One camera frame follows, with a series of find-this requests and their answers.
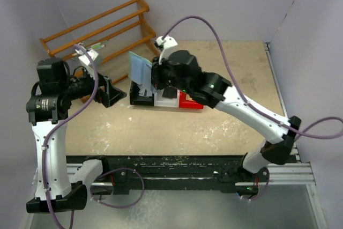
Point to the silver card edgewise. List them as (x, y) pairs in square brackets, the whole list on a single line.
[(146, 91)]

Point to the black plastic bin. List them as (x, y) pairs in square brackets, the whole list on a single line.
[(138, 100)]

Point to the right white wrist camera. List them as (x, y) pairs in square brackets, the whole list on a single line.
[(167, 46)]

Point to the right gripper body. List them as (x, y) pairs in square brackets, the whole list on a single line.
[(156, 76)]

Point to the red plastic bin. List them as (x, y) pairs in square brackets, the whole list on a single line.
[(185, 101)]

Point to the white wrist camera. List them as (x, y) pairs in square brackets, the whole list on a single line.
[(167, 46), (96, 57)]

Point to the wooden rack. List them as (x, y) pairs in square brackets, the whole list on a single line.
[(109, 31)]

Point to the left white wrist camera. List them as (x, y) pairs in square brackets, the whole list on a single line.
[(96, 57)]

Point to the white plastic bin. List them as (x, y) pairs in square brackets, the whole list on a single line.
[(161, 101)]

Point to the green card holder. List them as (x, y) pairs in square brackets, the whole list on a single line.
[(140, 70)]

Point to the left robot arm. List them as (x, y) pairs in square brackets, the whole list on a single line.
[(51, 98)]

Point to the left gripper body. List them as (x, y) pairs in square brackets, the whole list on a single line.
[(106, 91)]

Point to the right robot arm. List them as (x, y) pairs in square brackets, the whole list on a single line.
[(182, 72)]

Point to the black credit card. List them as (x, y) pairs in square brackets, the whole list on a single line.
[(170, 93)]

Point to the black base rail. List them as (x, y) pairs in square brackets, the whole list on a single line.
[(219, 173)]

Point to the pens on rack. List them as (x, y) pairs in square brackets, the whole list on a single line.
[(95, 46)]

